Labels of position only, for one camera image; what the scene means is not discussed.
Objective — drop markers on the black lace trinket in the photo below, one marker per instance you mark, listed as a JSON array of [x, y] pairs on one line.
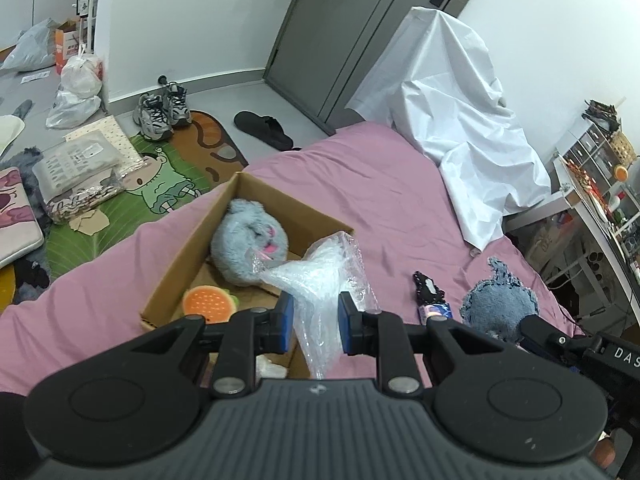
[[427, 287]]

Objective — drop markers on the pink bed sheet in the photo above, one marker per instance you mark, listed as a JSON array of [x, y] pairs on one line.
[[390, 200]]

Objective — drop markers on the leopard pattern package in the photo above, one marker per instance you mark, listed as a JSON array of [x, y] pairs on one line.
[[85, 200]]

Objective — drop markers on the grey packaged textile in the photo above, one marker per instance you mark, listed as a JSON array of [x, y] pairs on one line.
[[75, 165]]

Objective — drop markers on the white metal rack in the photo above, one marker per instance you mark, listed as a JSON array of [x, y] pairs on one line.
[[95, 5]]

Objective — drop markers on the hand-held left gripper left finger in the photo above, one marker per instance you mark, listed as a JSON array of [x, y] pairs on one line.
[[285, 320]]

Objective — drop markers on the blue packet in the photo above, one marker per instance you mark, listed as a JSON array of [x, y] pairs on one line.
[[435, 310]]

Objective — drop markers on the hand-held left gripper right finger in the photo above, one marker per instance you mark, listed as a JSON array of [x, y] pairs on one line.
[[345, 320]]

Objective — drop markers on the white paper slip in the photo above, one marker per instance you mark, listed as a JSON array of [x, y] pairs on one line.
[[35, 77]]

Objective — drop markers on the printed paper bag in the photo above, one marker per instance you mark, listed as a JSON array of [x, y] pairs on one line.
[[547, 242]]

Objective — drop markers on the cardboard box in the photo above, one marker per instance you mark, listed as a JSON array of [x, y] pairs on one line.
[[300, 225]]

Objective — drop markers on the white wrapper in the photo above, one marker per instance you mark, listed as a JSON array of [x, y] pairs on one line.
[[272, 369]]

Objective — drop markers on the white plastic bag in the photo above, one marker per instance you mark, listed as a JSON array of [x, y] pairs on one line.
[[80, 77]]

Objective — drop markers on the grey plush toy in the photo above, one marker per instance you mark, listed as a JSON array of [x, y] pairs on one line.
[[240, 245]]

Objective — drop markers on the frayed denim pouch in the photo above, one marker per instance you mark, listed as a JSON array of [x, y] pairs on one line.
[[495, 305]]

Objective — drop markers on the cardboard scrap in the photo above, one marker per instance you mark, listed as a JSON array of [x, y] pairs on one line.
[[90, 221]]

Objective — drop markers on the green cartoon floor mat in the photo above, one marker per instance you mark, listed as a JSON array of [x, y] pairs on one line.
[[165, 180]]

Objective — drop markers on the grey sneaker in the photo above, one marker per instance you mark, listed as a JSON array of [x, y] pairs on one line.
[[152, 117], [177, 105]]

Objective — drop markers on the clear drawer organizer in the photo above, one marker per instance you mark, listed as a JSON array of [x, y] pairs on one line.
[[595, 160]]

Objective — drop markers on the dark trinket pile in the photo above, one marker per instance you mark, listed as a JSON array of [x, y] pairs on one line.
[[602, 115]]

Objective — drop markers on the black slipper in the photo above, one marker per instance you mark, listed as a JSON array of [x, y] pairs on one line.
[[262, 127]]

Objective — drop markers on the orange cardboard carton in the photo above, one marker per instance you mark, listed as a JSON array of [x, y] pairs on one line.
[[67, 47]]

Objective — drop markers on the dotted beige package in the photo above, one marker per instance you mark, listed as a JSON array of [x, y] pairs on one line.
[[107, 132]]

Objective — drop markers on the translucent plastic bag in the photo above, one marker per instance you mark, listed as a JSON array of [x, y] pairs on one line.
[[72, 110]]

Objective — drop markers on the pink cartoon cushion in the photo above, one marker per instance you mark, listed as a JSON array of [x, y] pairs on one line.
[[17, 220]]

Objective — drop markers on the wicker basket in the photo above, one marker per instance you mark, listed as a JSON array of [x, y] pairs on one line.
[[624, 147]]

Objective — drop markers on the white desk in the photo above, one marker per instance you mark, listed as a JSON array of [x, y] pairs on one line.
[[595, 215]]

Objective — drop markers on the white pillow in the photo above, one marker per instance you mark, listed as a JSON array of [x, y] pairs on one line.
[[9, 135]]

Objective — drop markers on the hamburger plush toy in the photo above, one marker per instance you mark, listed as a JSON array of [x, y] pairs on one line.
[[207, 302]]

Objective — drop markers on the grey door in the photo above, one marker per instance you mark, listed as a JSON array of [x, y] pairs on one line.
[[360, 25]]

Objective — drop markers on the white cover sheet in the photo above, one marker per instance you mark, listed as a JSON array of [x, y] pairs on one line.
[[450, 110]]

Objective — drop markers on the clear bag of white stuffing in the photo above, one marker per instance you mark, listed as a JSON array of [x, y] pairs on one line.
[[315, 280]]

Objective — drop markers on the grey sock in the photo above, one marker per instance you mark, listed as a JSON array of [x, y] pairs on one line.
[[22, 109]]

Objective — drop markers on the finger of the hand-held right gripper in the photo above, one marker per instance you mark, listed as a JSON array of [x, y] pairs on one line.
[[537, 330]]

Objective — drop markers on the grey plastic bag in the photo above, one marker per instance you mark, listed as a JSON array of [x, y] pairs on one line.
[[30, 47]]

